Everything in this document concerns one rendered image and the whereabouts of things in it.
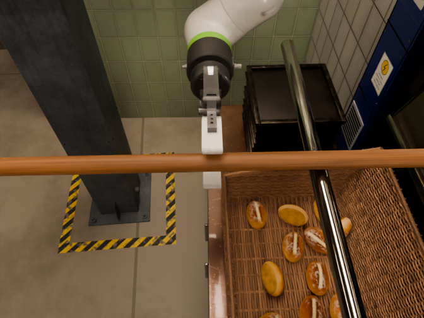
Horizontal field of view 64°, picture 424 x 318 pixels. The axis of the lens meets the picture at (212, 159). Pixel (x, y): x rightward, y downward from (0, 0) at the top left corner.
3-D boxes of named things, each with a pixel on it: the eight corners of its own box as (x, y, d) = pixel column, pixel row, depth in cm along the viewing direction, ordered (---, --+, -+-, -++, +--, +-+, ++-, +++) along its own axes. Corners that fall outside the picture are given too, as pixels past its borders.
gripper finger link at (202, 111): (221, 96, 61) (221, 88, 61) (224, 115, 51) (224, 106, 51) (199, 96, 61) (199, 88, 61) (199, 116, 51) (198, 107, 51)
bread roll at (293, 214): (281, 201, 110) (282, 197, 115) (274, 219, 112) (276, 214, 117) (310, 212, 107) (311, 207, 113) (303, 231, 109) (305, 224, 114)
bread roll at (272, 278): (265, 300, 97) (277, 299, 100) (282, 291, 93) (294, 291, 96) (255, 265, 103) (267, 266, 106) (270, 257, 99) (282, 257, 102)
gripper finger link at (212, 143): (221, 118, 52) (221, 115, 52) (223, 154, 48) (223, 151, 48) (201, 118, 52) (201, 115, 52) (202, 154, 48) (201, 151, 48)
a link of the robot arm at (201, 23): (206, 47, 83) (174, 16, 77) (247, 16, 77) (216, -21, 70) (207, 85, 75) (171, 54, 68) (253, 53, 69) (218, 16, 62)
